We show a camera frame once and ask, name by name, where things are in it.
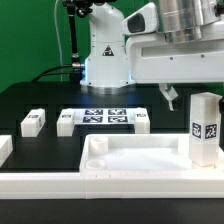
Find black cable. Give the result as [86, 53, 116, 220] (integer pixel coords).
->
[31, 64, 76, 83]

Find white cable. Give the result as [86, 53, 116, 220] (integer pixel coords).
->
[53, 0, 64, 82]

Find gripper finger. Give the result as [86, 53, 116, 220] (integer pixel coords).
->
[219, 96, 224, 116]
[159, 83, 179, 111]

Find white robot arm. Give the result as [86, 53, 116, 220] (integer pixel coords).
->
[81, 0, 224, 111]

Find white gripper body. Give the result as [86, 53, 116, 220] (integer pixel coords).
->
[126, 24, 224, 83]

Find white desk tabletop tray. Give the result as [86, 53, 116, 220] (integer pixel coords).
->
[78, 133, 224, 173]

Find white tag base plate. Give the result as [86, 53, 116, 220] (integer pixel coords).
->
[74, 108, 136, 125]

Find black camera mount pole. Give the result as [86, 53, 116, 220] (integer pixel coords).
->
[62, 0, 92, 83]

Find white L-shaped obstacle fence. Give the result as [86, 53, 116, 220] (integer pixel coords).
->
[0, 134, 224, 200]

